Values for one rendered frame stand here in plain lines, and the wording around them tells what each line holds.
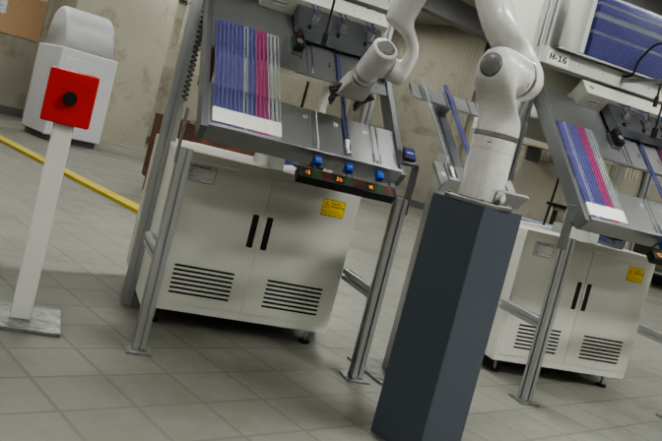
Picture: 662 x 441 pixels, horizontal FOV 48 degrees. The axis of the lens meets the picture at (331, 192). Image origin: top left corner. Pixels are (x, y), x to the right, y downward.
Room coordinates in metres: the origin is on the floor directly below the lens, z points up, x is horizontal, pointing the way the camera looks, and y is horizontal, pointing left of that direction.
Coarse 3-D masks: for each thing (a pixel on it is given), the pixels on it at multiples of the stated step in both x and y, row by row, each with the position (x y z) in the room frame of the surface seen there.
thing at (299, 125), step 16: (208, 112) 2.27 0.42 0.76; (288, 112) 2.43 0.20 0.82; (304, 112) 2.46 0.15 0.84; (320, 112) 2.50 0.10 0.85; (288, 128) 2.38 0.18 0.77; (304, 128) 2.41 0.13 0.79; (320, 128) 2.45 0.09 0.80; (336, 128) 2.48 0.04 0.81; (352, 128) 2.51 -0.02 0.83; (368, 128) 2.55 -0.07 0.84; (304, 144) 2.37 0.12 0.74; (320, 144) 2.40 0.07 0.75; (336, 144) 2.43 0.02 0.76; (352, 144) 2.46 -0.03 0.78; (368, 144) 2.50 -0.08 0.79; (384, 144) 2.53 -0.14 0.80; (368, 160) 2.44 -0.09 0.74; (384, 160) 2.48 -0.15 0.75
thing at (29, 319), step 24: (72, 72) 2.19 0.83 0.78; (48, 96) 2.18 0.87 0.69; (72, 96) 2.18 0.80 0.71; (48, 120) 2.18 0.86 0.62; (72, 120) 2.20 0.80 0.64; (48, 144) 2.21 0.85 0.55; (48, 168) 2.21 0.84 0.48; (48, 192) 2.22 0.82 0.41; (48, 216) 2.22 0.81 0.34; (24, 264) 2.21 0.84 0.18; (24, 288) 2.21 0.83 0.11; (0, 312) 2.23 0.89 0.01; (24, 312) 2.22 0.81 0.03; (48, 312) 2.34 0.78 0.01
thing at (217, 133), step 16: (208, 128) 2.23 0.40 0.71; (224, 128) 2.23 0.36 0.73; (224, 144) 2.28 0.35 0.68; (240, 144) 2.29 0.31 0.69; (256, 144) 2.29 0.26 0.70; (272, 144) 2.30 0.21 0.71; (288, 144) 2.30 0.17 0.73; (304, 160) 2.37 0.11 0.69; (336, 160) 2.38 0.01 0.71; (352, 160) 2.39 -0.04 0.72; (368, 176) 2.45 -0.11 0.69; (384, 176) 2.46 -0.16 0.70
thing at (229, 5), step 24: (216, 0) 2.65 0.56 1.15; (240, 0) 2.71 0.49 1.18; (240, 24) 2.62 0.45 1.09; (264, 24) 2.68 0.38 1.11; (288, 24) 2.74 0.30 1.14; (288, 48) 2.65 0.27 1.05; (312, 48) 2.71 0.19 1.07; (312, 72) 2.62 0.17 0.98; (336, 72) 2.68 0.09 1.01; (384, 96) 2.72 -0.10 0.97
